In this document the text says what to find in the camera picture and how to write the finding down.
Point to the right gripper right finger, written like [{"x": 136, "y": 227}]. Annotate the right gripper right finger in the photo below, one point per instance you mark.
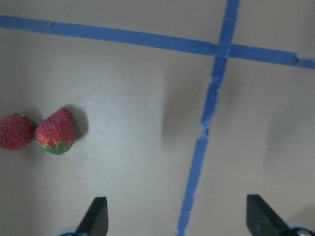
[{"x": 261, "y": 220}]

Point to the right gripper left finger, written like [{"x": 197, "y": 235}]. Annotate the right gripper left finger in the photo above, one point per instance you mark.
[{"x": 95, "y": 221}]

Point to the red strawberry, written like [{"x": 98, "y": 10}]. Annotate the red strawberry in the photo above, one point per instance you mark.
[
  {"x": 56, "y": 134},
  {"x": 16, "y": 131}
]

